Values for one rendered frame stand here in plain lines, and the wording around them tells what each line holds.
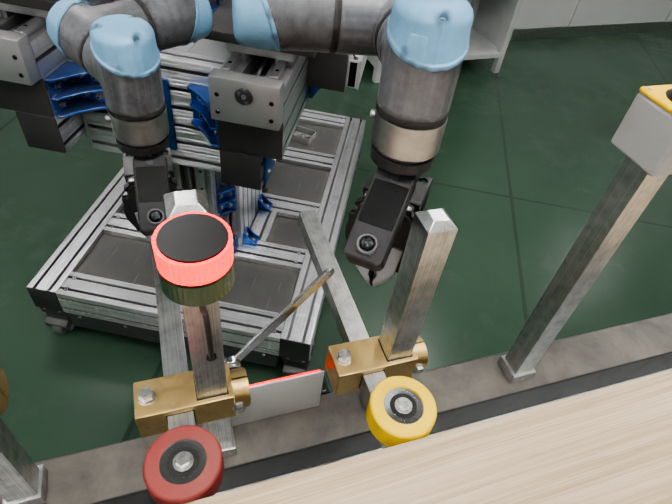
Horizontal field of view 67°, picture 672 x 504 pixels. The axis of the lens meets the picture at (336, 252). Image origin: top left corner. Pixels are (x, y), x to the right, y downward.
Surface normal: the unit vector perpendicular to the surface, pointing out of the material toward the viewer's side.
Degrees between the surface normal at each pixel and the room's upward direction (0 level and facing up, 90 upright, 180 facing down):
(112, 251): 0
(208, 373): 90
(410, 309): 90
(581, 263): 90
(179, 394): 0
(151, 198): 32
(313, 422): 0
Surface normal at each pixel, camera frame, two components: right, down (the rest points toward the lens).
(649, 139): -0.95, 0.15
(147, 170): 0.29, -0.24
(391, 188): -0.14, -0.29
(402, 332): 0.30, 0.70
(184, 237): 0.11, -0.70
